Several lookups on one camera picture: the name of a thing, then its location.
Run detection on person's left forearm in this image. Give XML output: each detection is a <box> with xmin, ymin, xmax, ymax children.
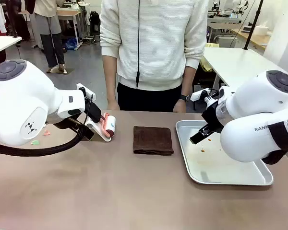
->
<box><xmin>180</xmin><ymin>65</ymin><xmax>200</xmax><ymax>98</ymax></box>

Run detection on person's right hand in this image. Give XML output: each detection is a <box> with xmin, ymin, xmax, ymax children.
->
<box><xmin>107</xmin><ymin>99</ymin><xmax>120</xmax><ymax>111</ymax></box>

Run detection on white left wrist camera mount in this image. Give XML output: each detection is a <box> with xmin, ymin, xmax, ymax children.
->
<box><xmin>76</xmin><ymin>83</ymin><xmax>96</xmax><ymax>98</ymax></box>

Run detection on yellow cloth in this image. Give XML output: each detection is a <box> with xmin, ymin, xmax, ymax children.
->
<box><xmin>199</xmin><ymin>43</ymin><xmax>222</xmax><ymax>73</ymax></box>

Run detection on person in dark trousers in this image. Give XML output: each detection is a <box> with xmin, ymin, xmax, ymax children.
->
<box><xmin>6</xmin><ymin>0</ymin><xmax>32</xmax><ymax>42</ymax></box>

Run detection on large white table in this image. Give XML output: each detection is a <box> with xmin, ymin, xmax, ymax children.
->
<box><xmin>203</xmin><ymin>47</ymin><xmax>288</xmax><ymax>90</ymax></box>

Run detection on background lab equipment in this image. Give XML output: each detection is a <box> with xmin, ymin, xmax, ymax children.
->
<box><xmin>207</xmin><ymin>0</ymin><xmax>250</xmax><ymax>24</ymax></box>

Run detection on black trousers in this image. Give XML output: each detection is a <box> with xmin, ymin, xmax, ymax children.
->
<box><xmin>117</xmin><ymin>81</ymin><xmax>183</xmax><ymax>112</ymax></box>

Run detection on brown cloth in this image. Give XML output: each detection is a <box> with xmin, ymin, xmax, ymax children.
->
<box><xmin>132</xmin><ymin>126</ymin><xmax>175</xmax><ymax>156</ymax></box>

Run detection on silver metal tray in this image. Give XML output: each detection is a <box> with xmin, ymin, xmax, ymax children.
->
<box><xmin>175</xmin><ymin>119</ymin><xmax>274</xmax><ymax>186</ymax></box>

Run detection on person's left hand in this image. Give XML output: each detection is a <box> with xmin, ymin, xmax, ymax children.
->
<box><xmin>172</xmin><ymin>99</ymin><xmax>187</xmax><ymax>113</ymax></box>

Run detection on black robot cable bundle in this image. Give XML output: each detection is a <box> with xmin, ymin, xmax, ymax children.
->
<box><xmin>0</xmin><ymin>115</ymin><xmax>96</xmax><ymax>158</ymax></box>

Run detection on black earphone cord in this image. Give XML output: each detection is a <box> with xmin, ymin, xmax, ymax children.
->
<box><xmin>135</xmin><ymin>0</ymin><xmax>142</xmax><ymax>90</ymax></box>

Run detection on blue plastic bag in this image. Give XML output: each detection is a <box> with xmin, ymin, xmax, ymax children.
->
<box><xmin>63</xmin><ymin>38</ymin><xmax>79</xmax><ymax>51</ymax></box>

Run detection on pink lint roller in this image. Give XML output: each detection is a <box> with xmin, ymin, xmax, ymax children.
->
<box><xmin>99</xmin><ymin>112</ymin><xmax>118</xmax><ymax>139</ymax></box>

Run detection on person's right forearm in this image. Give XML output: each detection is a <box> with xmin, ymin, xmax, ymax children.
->
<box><xmin>102</xmin><ymin>55</ymin><xmax>120</xmax><ymax>104</ymax></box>

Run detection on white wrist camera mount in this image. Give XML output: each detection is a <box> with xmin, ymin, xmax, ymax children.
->
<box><xmin>76</xmin><ymin>83</ymin><xmax>96</xmax><ymax>98</ymax></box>
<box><xmin>190</xmin><ymin>88</ymin><xmax>212</xmax><ymax>102</ymax></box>

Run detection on white tissue roll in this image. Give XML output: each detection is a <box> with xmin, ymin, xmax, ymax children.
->
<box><xmin>254</xmin><ymin>21</ymin><xmax>271</xmax><ymax>36</ymax></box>

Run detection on black tripod pole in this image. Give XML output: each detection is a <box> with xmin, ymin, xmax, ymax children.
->
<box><xmin>244</xmin><ymin>0</ymin><xmax>264</xmax><ymax>50</ymax></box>

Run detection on wooden workbench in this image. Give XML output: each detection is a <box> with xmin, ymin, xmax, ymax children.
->
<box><xmin>230</xmin><ymin>28</ymin><xmax>271</xmax><ymax>51</ymax></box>

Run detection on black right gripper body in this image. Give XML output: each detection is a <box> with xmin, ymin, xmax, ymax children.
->
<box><xmin>201</xmin><ymin>102</ymin><xmax>226</xmax><ymax>132</ymax></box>

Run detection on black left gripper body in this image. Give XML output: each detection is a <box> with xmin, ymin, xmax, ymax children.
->
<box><xmin>84</xmin><ymin>102</ymin><xmax>103</xmax><ymax>124</ymax></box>

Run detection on black bag on stool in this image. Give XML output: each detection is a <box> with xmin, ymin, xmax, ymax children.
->
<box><xmin>89</xmin><ymin>11</ymin><xmax>101</xmax><ymax>37</ymax></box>

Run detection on small white table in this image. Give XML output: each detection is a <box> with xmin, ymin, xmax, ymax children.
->
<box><xmin>0</xmin><ymin>35</ymin><xmax>23</xmax><ymax>67</ymax></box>

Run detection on wooden top desk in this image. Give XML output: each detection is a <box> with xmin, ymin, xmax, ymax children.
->
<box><xmin>57</xmin><ymin>6</ymin><xmax>85</xmax><ymax>48</ymax></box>

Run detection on person in grey skirt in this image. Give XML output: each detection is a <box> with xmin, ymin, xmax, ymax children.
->
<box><xmin>33</xmin><ymin>0</ymin><xmax>68</xmax><ymax>75</ymax></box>

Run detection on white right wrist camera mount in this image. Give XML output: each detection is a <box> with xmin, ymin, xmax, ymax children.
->
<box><xmin>190</xmin><ymin>88</ymin><xmax>212</xmax><ymax>102</ymax></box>

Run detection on white knit sweater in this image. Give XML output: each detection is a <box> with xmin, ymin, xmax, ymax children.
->
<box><xmin>99</xmin><ymin>0</ymin><xmax>209</xmax><ymax>91</ymax></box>

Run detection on white folding stand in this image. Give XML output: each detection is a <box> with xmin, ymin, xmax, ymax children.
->
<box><xmin>84</xmin><ymin>119</ymin><xmax>112</xmax><ymax>143</ymax></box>

